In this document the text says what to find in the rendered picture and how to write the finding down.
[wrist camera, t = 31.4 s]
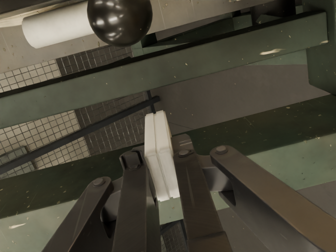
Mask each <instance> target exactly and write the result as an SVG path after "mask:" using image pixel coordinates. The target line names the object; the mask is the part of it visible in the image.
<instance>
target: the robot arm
mask: <svg viewBox="0 0 336 252"><path fill-rule="evenodd" d="M209 154H210V155H198V154H197V153H196V151H195V150H194V147H193V144H192V141H191V138H190V136H189V135H187V134H182V135H178V136H174V137H172V135H171V131H170V127H169V124H168V120H167V116H166V113H165V111H163V110H161V111H157V112H156V113H155V114H153V113H149V114H146V116H145V137H144V145H141V146H138V147H134V148H133V149H132V150H129V151H126V152H124V153H123V154H122V155H120V157H119V160H120V163H121V165H122V168H123V176H122V177H121V178H119V179H117V180H114V181H112V180H111V178H110V177H107V176H104V177H99V178H96V179H95V180H93V181H92V182H91V183H90V184H89V185H88V186H87V187H86V189H85V190H84V192H83V193H82V194H81V196H80V197H79V199H78V200H77V202H76V203H75V204H74V206H73V207H72V209H71V210H70V211H69V213H68V214H67V216H66V217H65V219H64V220H63V221H62V223H61V224H60V226H59V227H58V229H57V230H56V231H55V233H54V234H53V236H52V237H51V239H50V240H49V241H48V243H47V244H46V246H45V247H44V248H43V250H42V251H41V252H162V247H161V232H160V218H159V203H158V201H159V200H160V201H161V202H162V201H166V200H169V199H170V198H171V197H173V198H178V197H180V201H181V207H182V212H183V218H184V224H185V229H186V235H187V240H186V243H187V249H188V252H233V251H232V248H231V245H230V242H229V239H228V237H227V234H226V232H225V231H224V230H223V227H222V224H221V221H220V218H219V216H218V213H217V210H216V207H215V204H214V201H213V198H212V196H211V193H210V192H218V194H219V196H220V197H221V198H222V199H223V200H224V201H225V203H226V204H227V205H228V206H229V207H230V208H231V209H232V210H233V211H234V212H235V213H236V215H237V216H238V217H239V218H240V219H241V220H242V221H243V222H244V223H245V224H246V225H247V227H248V228H249V229H250V230H251V231H252V232H253V233H254V234H255V235H256V236H257V238H258V239H259V240H260V241H261V242H262V243H263V244H264V245H265V246H266V247H267V248H268V250H269V251H270V252H336V218H334V217H333V216H331V215H330V214H328V213H327V212H325V211H324V210H323V209H321V208H320V207H318V206H317V205H315V204H314V203H313V202H311V201H310V200H308V199H307V198H305V197H304V196H303V195H301V194H300V193H298V192H297V191H295V190H294V189H292V188H291V187H290V186H288V185H287V184H285V183H284V182H282V181H281V180H280V179H278V178H277V177H275V176H274V175H272V174H271V173H270V172H268V171H267V170H265V169H264V168H262V167H261V166H260V165H258V164H257V163H255V162H254V161H252V160H251V159H249V158H248V157H247V156H245V155H244V154H242V153H241V152H239V151H238V150H237V149H235V148H234V147H232V146H230V145H220V146H217V147H215V148H213V149H212V150H211V151H210V153H209ZM157 199H158V200H157Z"/></svg>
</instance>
